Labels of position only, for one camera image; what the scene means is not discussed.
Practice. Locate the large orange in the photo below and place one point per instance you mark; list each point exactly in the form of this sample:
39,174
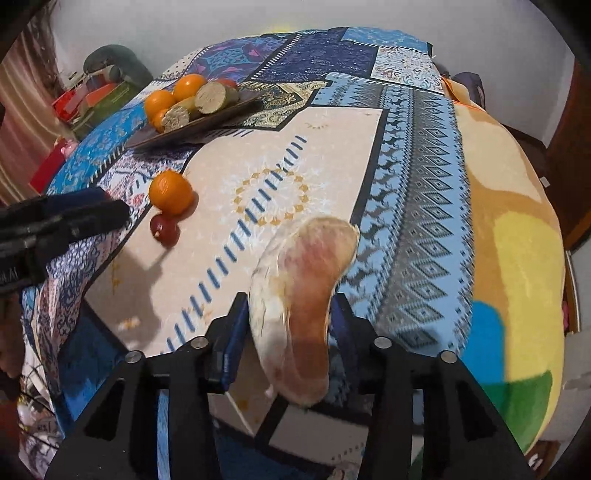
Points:
189,85
159,102

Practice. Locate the green cardboard box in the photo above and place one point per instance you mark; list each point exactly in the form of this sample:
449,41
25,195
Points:
113,104

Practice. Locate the red tomato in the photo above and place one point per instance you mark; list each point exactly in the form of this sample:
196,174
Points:
227,83

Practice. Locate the red gift boxes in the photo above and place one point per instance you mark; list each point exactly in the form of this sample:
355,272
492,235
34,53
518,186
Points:
69,100

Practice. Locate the dark red plum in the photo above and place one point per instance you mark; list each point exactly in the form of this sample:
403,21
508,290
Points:
164,228

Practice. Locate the orange colourful plush blanket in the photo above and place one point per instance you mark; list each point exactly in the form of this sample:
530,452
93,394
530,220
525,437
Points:
508,230

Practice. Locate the blue patchwork blanket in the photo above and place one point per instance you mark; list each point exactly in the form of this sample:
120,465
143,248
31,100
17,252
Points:
323,161

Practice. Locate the small orange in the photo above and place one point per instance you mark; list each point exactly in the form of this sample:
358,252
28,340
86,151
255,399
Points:
158,120
171,191

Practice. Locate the wooden wardrobe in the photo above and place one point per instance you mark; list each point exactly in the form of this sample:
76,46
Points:
572,138

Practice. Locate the dark grey plate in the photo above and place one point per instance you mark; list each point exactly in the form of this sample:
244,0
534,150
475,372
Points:
203,122

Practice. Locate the dark blue chair back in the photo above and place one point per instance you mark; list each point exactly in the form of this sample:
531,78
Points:
471,87

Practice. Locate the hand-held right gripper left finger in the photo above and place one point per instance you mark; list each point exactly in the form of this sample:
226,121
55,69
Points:
231,344

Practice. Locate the orange flat box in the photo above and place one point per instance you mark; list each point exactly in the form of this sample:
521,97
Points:
102,93

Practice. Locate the striped brown curtain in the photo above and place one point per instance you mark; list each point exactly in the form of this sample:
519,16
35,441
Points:
23,92

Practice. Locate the peeled pomelo segment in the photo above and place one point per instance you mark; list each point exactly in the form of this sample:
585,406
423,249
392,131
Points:
295,300

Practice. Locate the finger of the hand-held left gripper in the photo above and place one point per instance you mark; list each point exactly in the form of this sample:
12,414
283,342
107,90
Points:
74,196
83,221

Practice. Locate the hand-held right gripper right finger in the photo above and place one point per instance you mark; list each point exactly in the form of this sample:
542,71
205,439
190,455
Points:
345,330

